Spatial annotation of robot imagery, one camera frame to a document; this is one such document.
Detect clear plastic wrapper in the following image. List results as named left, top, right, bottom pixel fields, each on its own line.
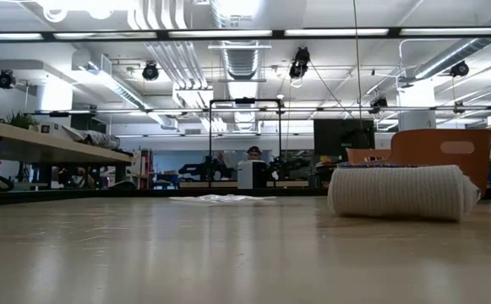
left=168, top=193, right=278, bottom=207

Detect white elastic bandage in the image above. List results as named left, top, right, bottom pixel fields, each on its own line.
left=327, top=163, right=482, bottom=223

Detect white box appliance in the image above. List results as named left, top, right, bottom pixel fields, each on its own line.
left=236, top=159, right=267, bottom=190

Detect dark shelf colourful items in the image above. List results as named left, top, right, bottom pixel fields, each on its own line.
left=314, top=155, right=348, bottom=189

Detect black monitor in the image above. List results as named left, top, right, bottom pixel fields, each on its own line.
left=313, top=118, right=376, bottom=158

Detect red white shelf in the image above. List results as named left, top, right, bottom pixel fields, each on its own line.
left=133, top=147, right=155, bottom=190

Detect grey cloth bundle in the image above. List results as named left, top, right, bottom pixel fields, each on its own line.
left=65, top=128, right=122, bottom=149

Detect orange plastic basket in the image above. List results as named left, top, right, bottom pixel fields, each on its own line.
left=346, top=128, right=491, bottom=199

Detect wooden side table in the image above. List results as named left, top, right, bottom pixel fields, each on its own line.
left=0, top=118, right=134, bottom=191

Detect white labelled box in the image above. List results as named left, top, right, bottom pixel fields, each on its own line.
left=37, top=122, right=67, bottom=138

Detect potted green plant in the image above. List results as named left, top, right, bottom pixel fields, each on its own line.
left=6, top=110, right=40, bottom=130

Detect silver ventilation duct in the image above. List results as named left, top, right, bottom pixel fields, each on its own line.
left=210, top=0, right=271, bottom=81

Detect black ceiling camera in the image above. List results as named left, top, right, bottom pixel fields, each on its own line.
left=450, top=60, right=470, bottom=79
left=142, top=61, right=161, bottom=82
left=0, top=69, right=17, bottom=90
left=289, top=46, right=312, bottom=80
left=369, top=95, right=390, bottom=115

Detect thin hanging cable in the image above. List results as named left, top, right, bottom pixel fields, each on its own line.
left=352, top=0, right=363, bottom=128

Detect black overhead frame bar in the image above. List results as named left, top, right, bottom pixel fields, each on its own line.
left=0, top=26, right=491, bottom=42

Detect black table frame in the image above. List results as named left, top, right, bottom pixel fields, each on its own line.
left=0, top=187, right=491, bottom=206

